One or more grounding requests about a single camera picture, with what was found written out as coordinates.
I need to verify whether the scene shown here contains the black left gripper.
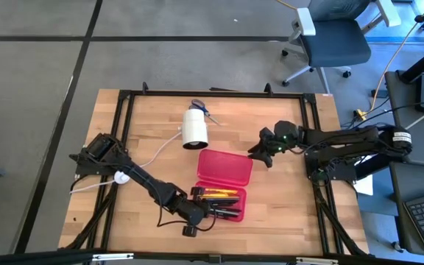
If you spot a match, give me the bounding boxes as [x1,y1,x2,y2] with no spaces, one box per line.
[174,186,211,238]

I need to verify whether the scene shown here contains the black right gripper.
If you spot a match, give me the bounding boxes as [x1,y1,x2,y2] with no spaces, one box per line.
[247,120,304,169]

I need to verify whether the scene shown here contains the yellow pencil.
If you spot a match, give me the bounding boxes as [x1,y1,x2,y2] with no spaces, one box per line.
[204,188,239,196]

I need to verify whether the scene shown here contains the pink plastic supply box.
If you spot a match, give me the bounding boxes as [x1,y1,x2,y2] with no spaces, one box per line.
[192,148,255,223]

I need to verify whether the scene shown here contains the white paper sheet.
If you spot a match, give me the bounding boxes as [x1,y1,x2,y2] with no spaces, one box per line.
[354,172,375,197]

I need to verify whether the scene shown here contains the black desk leg bar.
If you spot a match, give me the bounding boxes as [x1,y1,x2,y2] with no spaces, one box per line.
[398,46,424,84]
[354,153,395,180]

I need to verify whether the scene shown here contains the grey white office chair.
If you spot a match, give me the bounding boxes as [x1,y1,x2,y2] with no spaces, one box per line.
[280,0,401,96]

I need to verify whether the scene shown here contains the black crossbar with silver brackets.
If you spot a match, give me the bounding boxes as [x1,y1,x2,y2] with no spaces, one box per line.
[0,249,424,265]

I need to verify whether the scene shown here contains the black left wrist camera cable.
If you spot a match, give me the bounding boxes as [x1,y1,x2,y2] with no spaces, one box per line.
[156,214,218,234]

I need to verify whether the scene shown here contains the black metal rig frame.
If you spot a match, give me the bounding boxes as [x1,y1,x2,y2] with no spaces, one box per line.
[59,81,370,258]

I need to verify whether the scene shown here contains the white cylindrical camera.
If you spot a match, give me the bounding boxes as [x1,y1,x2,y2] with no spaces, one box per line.
[181,107,210,151]

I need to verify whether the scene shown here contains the blue handled scissors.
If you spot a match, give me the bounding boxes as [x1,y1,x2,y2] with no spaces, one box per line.
[190,99,222,127]

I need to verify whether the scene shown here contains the white round cable switch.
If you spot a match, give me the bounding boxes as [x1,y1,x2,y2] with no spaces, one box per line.
[113,171,132,186]

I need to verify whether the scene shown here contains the tan floor cable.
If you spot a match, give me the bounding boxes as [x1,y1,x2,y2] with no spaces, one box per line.
[367,0,424,113]

